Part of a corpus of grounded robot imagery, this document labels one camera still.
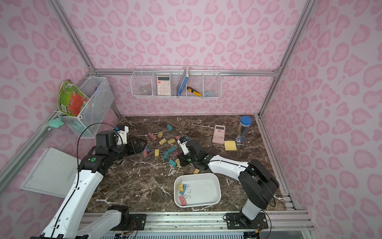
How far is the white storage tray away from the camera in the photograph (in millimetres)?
800

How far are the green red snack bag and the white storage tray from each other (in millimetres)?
625

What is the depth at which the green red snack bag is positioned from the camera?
681mm
